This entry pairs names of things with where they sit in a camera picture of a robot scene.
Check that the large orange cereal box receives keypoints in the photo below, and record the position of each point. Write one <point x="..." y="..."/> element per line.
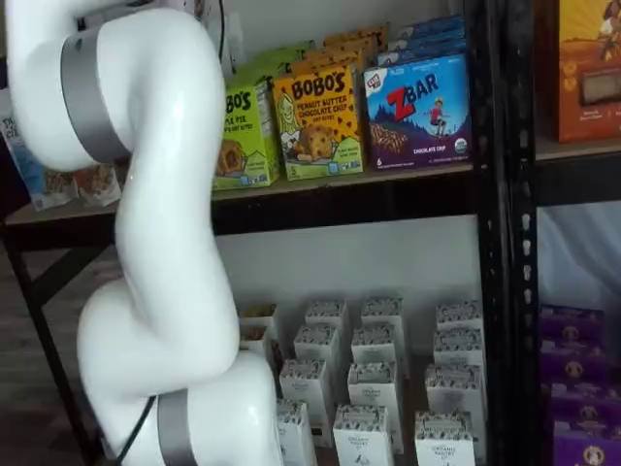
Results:
<point x="582" y="121"/>

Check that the purple snack box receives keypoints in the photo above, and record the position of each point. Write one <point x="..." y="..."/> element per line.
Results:
<point x="582" y="403"/>
<point x="572" y="322"/>
<point x="572" y="361"/>
<point x="587" y="446"/>

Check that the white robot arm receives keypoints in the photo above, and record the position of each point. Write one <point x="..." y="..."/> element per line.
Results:
<point x="160" y="194"/>

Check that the orange Bobo's peanut butter box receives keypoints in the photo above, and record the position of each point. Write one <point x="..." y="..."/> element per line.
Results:
<point x="349" y="48"/>
<point x="320" y="145"/>
<point x="359" y="34"/>
<point x="330" y="62"/>

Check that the black metal shelf rack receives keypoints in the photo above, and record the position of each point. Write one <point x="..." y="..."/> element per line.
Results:
<point x="521" y="242"/>
<point x="339" y="199"/>

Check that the green Bobo's apple pie box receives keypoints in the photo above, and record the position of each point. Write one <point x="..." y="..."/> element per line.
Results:
<point x="262" y="73"/>
<point x="242" y="145"/>
<point x="271" y="57"/>
<point x="291" y="46"/>

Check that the white plastic sheet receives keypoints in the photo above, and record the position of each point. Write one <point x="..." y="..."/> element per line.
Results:
<point x="577" y="252"/>

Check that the blue label granola bag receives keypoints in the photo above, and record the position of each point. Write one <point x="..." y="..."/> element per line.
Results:
<point x="29" y="165"/>

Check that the orange label granola bag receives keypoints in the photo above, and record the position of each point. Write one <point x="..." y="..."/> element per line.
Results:
<point x="99" y="187"/>

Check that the white patterned pantry box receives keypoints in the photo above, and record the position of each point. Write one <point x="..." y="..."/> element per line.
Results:
<point x="326" y="313"/>
<point x="458" y="315"/>
<point x="373" y="344"/>
<point x="371" y="386"/>
<point x="296" y="432"/>
<point x="361" y="437"/>
<point x="444" y="439"/>
<point x="453" y="388"/>
<point x="303" y="383"/>
<point x="382" y="310"/>
<point x="458" y="347"/>
<point x="317" y="344"/>

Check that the blue Zbar box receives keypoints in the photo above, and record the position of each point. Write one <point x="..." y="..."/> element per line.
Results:
<point x="427" y="43"/>
<point x="417" y="121"/>
<point x="432" y="26"/>
<point x="422" y="57"/>

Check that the yellow label granola box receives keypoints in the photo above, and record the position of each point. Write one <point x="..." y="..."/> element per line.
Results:
<point x="259" y="315"/>
<point x="254" y="340"/>

